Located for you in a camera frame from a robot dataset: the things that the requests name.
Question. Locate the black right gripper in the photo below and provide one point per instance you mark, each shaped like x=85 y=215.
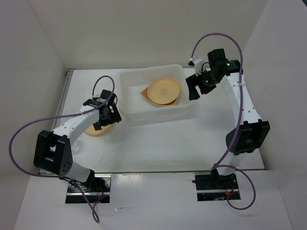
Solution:
x=194 y=80

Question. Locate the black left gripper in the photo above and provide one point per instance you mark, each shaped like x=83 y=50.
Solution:
x=114 y=117

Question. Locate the yellow bear plate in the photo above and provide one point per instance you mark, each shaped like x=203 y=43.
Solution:
x=164 y=90
x=92 y=132

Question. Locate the triangular woven bamboo basket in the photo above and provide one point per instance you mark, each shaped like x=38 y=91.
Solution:
x=145 y=96

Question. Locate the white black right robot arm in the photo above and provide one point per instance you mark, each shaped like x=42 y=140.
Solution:
x=250 y=129

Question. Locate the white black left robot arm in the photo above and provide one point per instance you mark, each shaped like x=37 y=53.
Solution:
x=53 y=151

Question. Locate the translucent white plastic bin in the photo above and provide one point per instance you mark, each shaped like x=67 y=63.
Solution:
x=134 y=107

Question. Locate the clear plastic cup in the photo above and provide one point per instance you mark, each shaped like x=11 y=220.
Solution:
x=75 y=147

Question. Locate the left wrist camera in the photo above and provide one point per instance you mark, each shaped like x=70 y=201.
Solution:
x=94 y=102

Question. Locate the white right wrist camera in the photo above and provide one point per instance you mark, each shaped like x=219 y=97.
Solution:
x=197 y=64

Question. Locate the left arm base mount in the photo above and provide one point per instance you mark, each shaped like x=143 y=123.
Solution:
x=99 y=192

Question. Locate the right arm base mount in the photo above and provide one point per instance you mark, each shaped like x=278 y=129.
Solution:
x=210 y=186

